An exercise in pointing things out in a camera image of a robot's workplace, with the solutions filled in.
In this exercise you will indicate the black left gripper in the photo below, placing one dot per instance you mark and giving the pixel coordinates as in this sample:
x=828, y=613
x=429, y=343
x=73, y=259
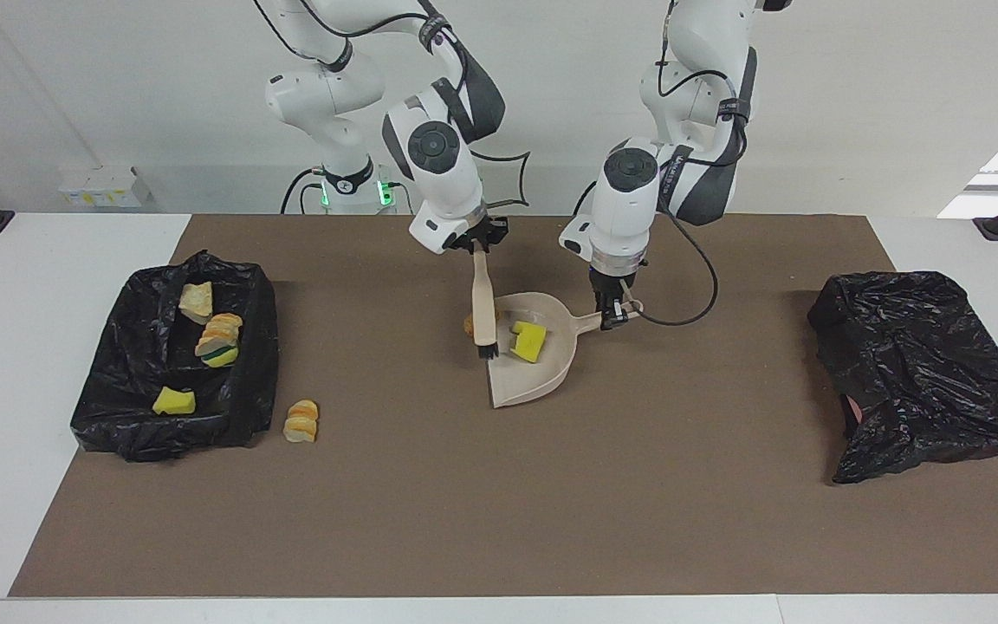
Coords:
x=613, y=284

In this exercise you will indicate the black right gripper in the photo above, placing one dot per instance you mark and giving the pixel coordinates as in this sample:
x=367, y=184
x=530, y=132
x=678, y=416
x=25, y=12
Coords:
x=482, y=234

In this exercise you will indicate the beige hand brush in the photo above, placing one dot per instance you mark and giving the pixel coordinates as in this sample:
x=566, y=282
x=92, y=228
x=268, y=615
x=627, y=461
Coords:
x=483, y=303

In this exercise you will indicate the notched yellow sponge block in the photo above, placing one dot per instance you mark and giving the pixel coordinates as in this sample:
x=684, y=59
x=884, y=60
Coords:
x=531, y=344

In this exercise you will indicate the brown bread roll toy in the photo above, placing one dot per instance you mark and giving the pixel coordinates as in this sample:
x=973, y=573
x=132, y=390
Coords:
x=469, y=327

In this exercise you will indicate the beige plastic dustpan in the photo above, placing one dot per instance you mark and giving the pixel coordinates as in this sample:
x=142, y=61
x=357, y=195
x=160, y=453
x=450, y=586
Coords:
x=542, y=381

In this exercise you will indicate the striped toy croissant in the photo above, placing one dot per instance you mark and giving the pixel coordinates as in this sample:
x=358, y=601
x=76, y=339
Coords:
x=222, y=332
x=301, y=422

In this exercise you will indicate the yellow green sponge piece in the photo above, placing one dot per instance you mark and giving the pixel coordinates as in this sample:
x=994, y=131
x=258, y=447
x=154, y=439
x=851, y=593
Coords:
x=223, y=357

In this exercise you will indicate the pale toast slice toy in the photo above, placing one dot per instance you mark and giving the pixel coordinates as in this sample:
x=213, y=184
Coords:
x=197, y=301

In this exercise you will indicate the small curved yellow sponge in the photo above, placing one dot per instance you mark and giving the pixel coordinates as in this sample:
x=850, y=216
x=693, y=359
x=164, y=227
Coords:
x=174, y=401

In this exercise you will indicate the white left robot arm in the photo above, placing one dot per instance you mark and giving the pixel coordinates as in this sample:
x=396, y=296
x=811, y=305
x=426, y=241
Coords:
x=625, y=208

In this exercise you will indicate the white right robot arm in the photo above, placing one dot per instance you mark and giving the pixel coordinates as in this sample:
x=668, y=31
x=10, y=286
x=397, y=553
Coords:
x=443, y=173

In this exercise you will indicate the pink bin under bag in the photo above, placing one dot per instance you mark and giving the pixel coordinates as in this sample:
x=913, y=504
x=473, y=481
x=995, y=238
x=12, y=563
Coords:
x=850, y=409

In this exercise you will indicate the crumpled black trash bag bin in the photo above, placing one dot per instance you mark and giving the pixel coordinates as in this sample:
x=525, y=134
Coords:
x=923, y=364

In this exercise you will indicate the open black trash bag bin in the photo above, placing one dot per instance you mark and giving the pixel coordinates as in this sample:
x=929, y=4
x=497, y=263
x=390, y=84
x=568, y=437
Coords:
x=118, y=407

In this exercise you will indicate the brown table mat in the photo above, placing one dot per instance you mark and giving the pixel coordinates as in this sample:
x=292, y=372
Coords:
x=724, y=520

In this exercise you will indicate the white box on floor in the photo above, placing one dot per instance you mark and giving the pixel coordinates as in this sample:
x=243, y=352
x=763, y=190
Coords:
x=105, y=186

